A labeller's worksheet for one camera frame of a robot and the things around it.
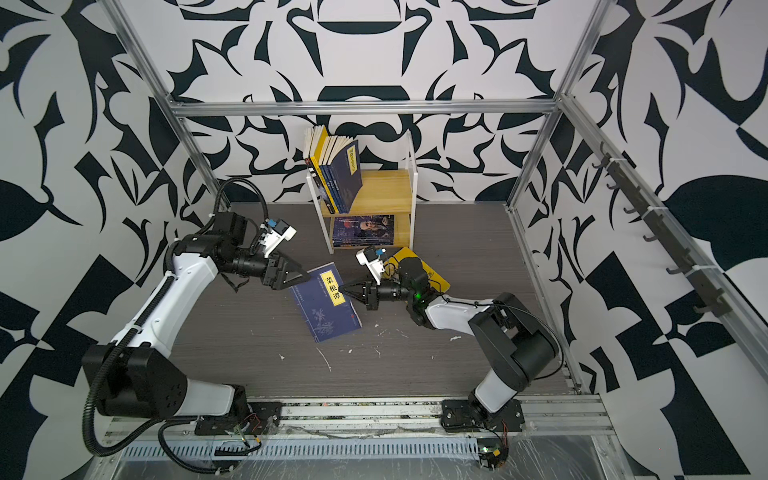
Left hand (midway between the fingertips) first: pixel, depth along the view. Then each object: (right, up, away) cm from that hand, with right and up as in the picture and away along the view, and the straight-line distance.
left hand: (303, 270), depth 74 cm
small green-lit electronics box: (+45, -42, -3) cm, 62 cm away
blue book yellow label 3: (+6, -10, +1) cm, 12 cm away
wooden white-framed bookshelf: (+20, +16, +31) cm, 40 cm away
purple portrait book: (+13, +10, +28) cm, 32 cm away
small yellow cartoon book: (+21, +1, -3) cm, 22 cm away
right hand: (+10, -5, +1) cm, 11 cm away
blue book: (+4, +22, +7) cm, 23 cm away
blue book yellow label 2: (+9, +24, +8) cm, 27 cm away
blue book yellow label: (+5, +24, +5) cm, 25 cm away
